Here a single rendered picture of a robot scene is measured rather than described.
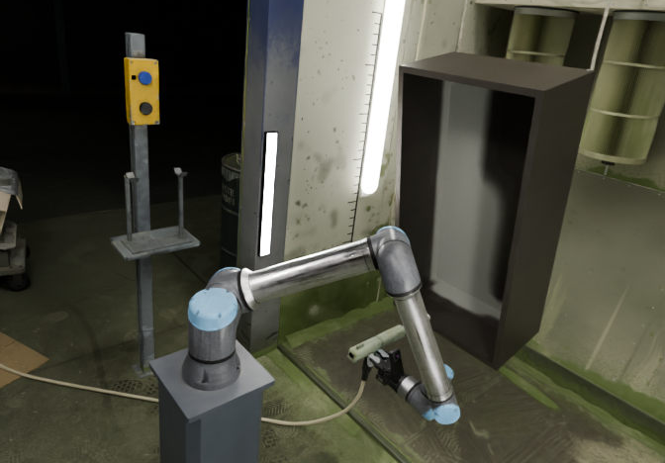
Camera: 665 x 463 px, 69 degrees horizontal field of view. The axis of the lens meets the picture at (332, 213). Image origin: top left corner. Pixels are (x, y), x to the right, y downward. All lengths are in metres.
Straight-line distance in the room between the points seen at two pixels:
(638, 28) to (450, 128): 1.03
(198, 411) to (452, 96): 1.63
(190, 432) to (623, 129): 2.40
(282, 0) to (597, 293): 2.24
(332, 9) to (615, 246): 2.01
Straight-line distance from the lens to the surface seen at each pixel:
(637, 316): 3.02
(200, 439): 1.68
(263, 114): 2.22
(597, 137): 2.89
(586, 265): 3.12
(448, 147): 2.36
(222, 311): 1.53
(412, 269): 1.49
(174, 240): 2.23
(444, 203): 2.48
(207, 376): 1.63
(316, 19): 2.34
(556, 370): 3.05
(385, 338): 2.10
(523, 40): 3.10
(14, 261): 3.64
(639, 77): 2.85
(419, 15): 2.83
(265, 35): 2.20
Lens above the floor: 1.73
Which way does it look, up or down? 21 degrees down
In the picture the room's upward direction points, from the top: 7 degrees clockwise
